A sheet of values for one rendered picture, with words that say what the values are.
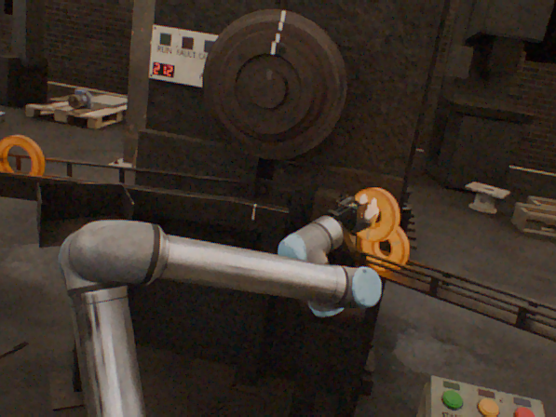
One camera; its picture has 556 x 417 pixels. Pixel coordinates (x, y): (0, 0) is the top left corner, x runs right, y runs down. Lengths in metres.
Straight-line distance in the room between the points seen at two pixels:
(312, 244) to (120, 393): 0.55
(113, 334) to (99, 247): 0.19
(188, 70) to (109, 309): 1.09
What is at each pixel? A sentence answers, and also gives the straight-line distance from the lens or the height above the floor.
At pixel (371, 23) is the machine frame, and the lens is 1.92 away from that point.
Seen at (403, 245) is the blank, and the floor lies 0.74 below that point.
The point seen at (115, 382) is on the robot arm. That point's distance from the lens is 1.15.
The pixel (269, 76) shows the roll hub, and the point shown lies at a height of 1.15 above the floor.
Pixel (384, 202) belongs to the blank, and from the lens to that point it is 1.58.
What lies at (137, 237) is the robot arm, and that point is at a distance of 1.02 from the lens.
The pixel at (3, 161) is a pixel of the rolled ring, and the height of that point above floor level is 0.68.
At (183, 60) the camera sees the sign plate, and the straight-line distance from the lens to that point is 2.01.
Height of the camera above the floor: 1.29
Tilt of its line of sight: 17 degrees down
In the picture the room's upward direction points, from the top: 9 degrees clockwise
